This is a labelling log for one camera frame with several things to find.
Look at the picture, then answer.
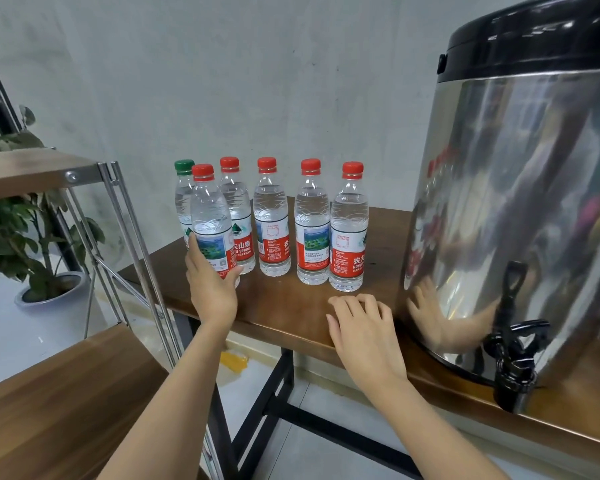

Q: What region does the person's left hand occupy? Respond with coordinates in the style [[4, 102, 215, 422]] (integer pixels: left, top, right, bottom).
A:
[[186, 233, 243, 331]]

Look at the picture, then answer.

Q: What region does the person's right hand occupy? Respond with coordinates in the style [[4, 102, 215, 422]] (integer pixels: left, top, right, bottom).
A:
[[326, 293, 411, 391]]

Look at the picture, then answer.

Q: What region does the green label plastic water bottle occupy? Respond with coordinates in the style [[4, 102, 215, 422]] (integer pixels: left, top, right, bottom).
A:
[[174, 159, 197, 246]]

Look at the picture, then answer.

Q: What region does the green red label plastic bottle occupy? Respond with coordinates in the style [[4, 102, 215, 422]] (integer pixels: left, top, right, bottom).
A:
[[295, 159, 332, 286]]

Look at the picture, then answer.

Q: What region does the wooden metal shelf rack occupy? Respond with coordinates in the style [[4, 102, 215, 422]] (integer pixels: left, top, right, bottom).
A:
[[0, 39, 226, 480]]

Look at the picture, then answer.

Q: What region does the stainless steel water dispenser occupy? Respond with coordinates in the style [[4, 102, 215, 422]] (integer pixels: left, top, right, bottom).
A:
[[395, 0, 600, 414]]

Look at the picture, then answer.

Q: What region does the person's right forearm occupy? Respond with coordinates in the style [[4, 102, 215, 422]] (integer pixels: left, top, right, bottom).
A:
[[365, 365, 511, 480]]

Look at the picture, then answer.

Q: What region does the person's left forearm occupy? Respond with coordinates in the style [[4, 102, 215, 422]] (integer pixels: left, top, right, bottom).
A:
[[98, 319, 236, 480]]

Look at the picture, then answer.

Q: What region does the yellow debris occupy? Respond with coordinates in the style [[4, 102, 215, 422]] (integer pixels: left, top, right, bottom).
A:
[[220, 349, 251, 374]]

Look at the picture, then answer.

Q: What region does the green potted plant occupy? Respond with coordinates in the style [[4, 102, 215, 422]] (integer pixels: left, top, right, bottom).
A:
[[0, 105, 106, 301]]

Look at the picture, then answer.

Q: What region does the black metal table frame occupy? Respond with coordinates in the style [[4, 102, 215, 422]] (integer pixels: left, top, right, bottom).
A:
[[170, 315, 421, 480]]

